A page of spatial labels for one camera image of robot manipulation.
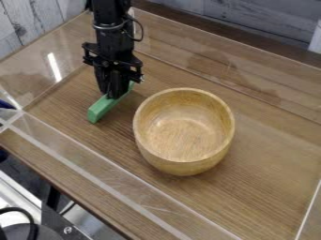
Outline clear acrylic tray wall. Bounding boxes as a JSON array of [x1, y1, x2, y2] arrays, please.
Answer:
[[0, 10, 321, 240]]

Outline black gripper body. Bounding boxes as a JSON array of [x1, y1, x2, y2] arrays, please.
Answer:
[[80, 26, 145, 83]]

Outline black metal base plate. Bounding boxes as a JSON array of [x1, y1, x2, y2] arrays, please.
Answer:
[[38, 204, 92, 240]]

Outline black cable loop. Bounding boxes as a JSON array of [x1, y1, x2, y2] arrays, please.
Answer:
[[0, 206, 40, 240]]

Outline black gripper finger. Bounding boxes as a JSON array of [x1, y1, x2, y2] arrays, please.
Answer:
[[108, 70, 129, 99], [93, 66, 109, 95]]

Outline green rectangular block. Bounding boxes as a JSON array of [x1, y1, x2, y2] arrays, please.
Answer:
[[87, 82, 133, 124]]

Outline light wooden bowl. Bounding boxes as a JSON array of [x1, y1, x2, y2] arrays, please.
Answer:
[[132, 87, 235, 176]]

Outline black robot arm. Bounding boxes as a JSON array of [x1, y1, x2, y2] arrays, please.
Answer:
[[81, 0, 144, 99]]

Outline black table leg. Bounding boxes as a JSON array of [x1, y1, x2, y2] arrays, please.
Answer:
[[46, 187, 61, 211]]

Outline clear acrylic corner bracket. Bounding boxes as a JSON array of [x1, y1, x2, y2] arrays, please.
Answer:
[[127, 7, 136, 34]]

